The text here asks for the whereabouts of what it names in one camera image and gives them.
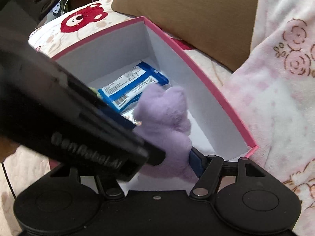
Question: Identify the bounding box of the purple plush toy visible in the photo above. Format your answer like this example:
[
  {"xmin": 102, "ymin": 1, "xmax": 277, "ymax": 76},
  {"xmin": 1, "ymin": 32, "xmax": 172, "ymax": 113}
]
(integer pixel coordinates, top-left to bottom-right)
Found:
[{"xmin": 133, "ymin": 84, "xmax": 197, "ymax": 183}]

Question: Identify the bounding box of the blue snack packet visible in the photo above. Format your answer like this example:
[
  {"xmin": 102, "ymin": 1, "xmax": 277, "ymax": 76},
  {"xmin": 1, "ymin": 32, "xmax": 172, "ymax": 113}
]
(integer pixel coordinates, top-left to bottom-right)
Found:
[{"xmin": 98, "ymin": 61, "xmax": 170, "ymax": 113}]

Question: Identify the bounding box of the green yarn ball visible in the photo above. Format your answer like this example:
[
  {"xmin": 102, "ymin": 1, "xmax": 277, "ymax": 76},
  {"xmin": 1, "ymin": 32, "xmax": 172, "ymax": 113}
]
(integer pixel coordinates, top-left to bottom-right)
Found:
[{"xmin": 89, "ymin": 87, "xmax": 100, "ymax": 97}]

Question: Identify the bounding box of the clear dental floss box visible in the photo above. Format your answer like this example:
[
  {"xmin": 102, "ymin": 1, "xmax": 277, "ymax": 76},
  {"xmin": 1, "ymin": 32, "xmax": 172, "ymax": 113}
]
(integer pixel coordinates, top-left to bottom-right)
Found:
[{"xmin": 121, "ymin": 108, "xmax": 142, "ymax": 126}]

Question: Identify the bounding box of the person left hand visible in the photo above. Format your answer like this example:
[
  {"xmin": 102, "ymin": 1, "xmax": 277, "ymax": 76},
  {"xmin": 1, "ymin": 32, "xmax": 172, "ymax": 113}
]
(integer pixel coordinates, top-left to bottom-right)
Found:
[{"xmin": 0, "ymin": 136, "xmax": 20, "ymax": 162}]

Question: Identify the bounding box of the pink cardboard box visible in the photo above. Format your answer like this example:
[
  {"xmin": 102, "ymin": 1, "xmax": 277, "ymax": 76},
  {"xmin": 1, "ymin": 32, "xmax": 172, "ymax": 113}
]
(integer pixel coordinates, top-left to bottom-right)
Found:
[{"xmin": 53, "ymin": 17, "xmax": 257, "ymax": 192}]

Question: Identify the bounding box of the pink checked pillow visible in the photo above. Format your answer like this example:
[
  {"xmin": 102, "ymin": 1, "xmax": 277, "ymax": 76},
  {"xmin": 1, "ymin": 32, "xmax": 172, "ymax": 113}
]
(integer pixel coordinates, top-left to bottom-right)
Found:
[{"xmin": 221, "ymin": 0, "xmax": 315, "ymax": 212}]

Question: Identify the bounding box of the brown cloud pillow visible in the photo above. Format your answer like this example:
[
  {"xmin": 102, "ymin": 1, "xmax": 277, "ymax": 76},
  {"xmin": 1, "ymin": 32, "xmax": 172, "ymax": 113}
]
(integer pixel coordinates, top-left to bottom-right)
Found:
[{"xmin": 112, "ymin": 0, "xmax": 258, "ymax": 71}]

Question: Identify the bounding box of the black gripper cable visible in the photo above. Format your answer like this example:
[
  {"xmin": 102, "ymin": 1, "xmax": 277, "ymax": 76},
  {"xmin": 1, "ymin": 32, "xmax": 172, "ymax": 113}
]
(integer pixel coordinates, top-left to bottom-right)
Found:
[{"xmin": 1, "ymin": 161, "xmax": 18, "ymax": 201}]

